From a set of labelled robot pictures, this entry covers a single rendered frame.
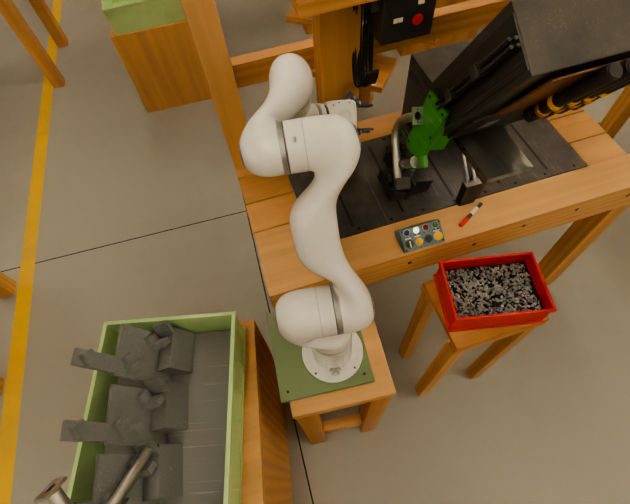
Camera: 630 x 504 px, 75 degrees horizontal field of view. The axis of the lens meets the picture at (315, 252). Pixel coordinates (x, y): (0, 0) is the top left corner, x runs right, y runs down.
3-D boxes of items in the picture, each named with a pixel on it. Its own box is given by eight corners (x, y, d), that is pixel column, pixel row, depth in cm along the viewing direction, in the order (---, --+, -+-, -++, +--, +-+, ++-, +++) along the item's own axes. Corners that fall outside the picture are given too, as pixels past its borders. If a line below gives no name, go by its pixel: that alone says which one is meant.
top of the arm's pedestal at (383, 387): (395, 395, 126) (396, 393, 122) (293, 420, 124) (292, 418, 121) (366, 302, 142) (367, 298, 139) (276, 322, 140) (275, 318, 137)
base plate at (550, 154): (585, 169, 158) (588, 165, 156) (314, 249, 146) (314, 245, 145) (525, 100, 179) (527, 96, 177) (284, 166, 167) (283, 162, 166)
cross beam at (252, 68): (559, 8, 160) (570, -16, 152) (237, 88, 147) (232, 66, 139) (552, 2, 163) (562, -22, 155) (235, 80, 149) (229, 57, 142)
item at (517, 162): (530, 172, 131) (533, 166, 128) (484, 186, 129) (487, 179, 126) (470, 96, 150) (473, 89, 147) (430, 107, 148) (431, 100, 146)
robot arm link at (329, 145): (308, 319, 104) (370, 308, 104) (311, 350, 94) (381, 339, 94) (271, 117, 81) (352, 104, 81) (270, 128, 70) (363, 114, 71)
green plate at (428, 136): (439, 163, 141) (469, 112, 124) (419, 164, 139) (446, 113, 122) (424, 140, 147) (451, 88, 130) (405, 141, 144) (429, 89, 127)
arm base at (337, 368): (368, 378, 123) (371, 363, 107) (306, 387, 123) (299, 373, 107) (356, 318, 133) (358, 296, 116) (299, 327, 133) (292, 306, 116)
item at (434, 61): (485, 139, 166) (516, 63, 137) (416, 158, 163) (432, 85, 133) (464, 110, 175) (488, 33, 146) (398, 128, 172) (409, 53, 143)
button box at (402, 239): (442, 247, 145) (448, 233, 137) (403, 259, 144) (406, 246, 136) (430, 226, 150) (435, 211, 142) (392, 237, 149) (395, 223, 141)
